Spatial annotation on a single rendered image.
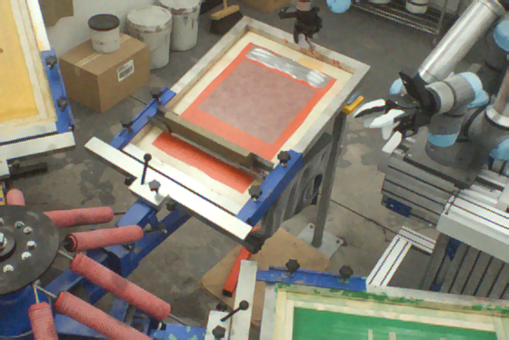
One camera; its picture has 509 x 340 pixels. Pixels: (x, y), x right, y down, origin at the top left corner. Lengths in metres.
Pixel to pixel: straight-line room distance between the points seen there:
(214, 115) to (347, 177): 1.67
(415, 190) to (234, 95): 0.75
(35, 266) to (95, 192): 2.10
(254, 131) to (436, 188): 0.66
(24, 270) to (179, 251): 1.80
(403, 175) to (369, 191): 1.65
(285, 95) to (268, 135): 0.20
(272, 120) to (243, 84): 0.22
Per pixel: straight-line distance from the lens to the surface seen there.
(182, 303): 3.09
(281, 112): 2.27
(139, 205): 2.01
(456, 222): 1.98
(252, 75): 2.40
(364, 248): 3.42
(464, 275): 2.55
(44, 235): 1.63
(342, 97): 2.26
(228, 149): 2.06
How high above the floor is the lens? 2.48
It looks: 41 degrees down
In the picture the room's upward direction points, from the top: 5 degrees clockwise
